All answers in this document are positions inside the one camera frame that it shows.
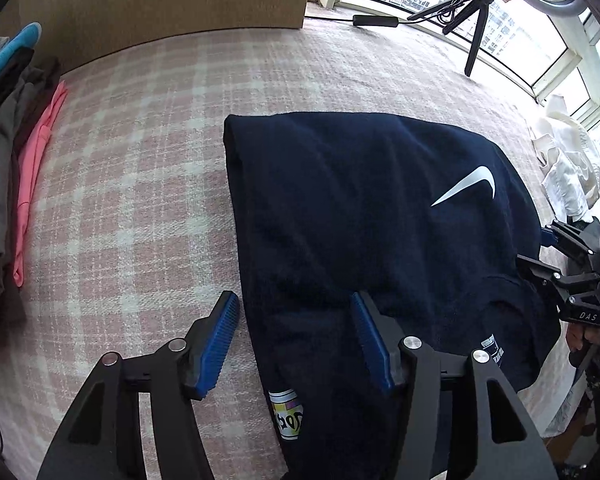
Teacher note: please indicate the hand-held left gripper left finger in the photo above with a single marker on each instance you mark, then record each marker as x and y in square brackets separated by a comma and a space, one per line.
[220, 345]

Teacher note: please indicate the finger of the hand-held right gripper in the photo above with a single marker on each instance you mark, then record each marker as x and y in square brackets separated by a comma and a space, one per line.
[545, 275]
[567, 240]

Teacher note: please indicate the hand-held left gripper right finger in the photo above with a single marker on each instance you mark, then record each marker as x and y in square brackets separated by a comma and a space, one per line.
[370, 345]

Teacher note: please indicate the navy blue shirt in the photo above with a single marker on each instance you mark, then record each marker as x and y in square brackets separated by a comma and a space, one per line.
[355, 200]

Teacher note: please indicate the stack of folded clothes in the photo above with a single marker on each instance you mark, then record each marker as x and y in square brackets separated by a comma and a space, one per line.
[10, 52]

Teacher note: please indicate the person's right hand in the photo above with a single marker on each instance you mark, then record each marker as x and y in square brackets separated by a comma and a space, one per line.
[575, 340]

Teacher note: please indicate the white crumpled garment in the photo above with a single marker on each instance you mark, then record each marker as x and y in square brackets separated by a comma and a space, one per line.
[565, 175]

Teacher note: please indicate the pink checked bed sheet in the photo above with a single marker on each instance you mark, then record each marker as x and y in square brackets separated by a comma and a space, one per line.
[130, 185]

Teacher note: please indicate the white bay window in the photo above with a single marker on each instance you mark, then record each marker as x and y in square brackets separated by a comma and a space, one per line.
[580, 45]

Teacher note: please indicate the black tripod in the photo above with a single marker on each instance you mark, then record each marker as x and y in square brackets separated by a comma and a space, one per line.
[475, 45]

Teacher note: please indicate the pink folded garment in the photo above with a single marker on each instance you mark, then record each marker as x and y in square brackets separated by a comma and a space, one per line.
[35, 160]

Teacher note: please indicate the dark brown folded garment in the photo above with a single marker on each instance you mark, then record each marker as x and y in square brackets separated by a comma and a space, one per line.
[17, 160]

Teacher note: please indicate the black folded garment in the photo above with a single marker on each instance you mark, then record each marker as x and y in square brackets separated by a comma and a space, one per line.
[10, 77]

